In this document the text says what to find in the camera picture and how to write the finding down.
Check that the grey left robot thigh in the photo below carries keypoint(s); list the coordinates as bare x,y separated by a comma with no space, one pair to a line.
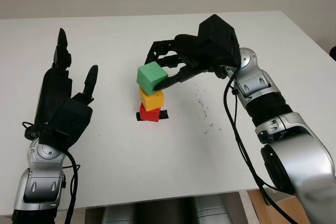
118,214

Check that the yellow cube block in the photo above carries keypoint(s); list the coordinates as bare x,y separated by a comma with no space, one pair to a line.
153,100

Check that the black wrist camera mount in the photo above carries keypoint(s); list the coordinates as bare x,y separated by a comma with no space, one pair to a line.
218,40
68,124

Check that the red cube block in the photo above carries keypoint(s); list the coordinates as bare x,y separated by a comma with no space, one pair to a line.
149,115

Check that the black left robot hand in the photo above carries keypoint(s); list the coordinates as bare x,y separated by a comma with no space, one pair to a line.
55,90

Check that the grey right robot thigh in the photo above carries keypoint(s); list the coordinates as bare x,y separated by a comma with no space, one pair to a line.
210,211

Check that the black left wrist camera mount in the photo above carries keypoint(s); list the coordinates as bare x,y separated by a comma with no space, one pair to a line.
68,124

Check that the black object beyond table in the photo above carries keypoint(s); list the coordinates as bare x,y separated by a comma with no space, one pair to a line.
333,53

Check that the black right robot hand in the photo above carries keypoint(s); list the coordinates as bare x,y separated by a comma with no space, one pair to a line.
189,51

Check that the grey table frame bar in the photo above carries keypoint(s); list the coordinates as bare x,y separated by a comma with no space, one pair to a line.
278,196

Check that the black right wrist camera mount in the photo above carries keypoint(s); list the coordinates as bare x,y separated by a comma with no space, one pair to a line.
218,40

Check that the green cube block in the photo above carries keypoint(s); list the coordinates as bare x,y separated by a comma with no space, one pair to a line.
151,75

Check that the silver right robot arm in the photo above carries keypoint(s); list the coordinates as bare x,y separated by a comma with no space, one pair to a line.
302,155

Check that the grey robot thigh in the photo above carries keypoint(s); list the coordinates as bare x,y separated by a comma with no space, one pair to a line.
118,214
210,211

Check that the black tape strip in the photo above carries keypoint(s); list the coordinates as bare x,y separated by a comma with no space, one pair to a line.
164,115

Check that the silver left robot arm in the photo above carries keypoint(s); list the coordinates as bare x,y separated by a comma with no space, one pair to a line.
39,182

